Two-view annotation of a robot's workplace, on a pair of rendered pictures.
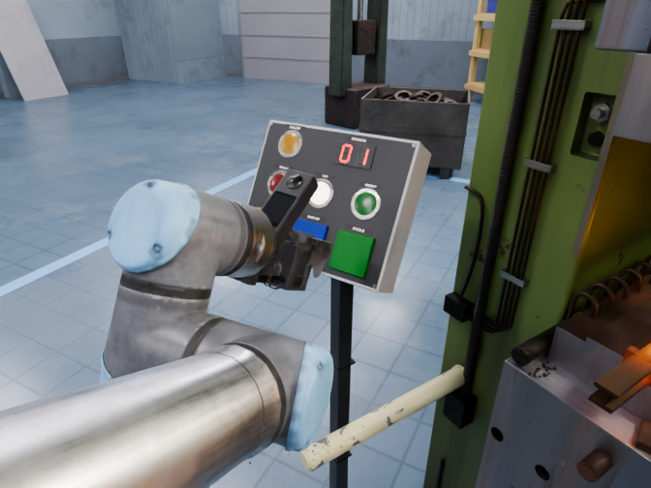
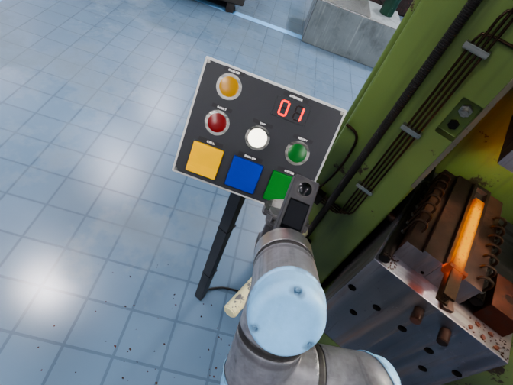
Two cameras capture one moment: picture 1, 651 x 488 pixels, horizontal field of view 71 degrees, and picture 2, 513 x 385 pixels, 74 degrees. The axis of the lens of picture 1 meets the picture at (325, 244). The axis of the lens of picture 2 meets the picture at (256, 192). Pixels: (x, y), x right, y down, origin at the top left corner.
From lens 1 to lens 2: 0.50 m
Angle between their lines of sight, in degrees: 35
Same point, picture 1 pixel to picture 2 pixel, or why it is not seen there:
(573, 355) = (411, 256)
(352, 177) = (287, 129)
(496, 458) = (346, 296)
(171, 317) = (295, 367)
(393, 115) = not seen: outside the picture
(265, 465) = (143, 276)
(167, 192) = (317, 300)
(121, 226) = (269, 323)
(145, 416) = not seen: outside the picture
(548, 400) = (397, 282)
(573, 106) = (451, 102)
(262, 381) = not seen: outside the picture
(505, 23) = (424, 19)
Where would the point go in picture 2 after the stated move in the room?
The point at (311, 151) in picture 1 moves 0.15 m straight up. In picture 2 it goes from (250, 98) to (270, 34)
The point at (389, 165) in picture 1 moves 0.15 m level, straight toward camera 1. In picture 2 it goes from (320, 125) to (342, 174)
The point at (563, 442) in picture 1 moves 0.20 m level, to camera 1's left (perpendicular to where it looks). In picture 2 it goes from (397, 299) to (337, 317)
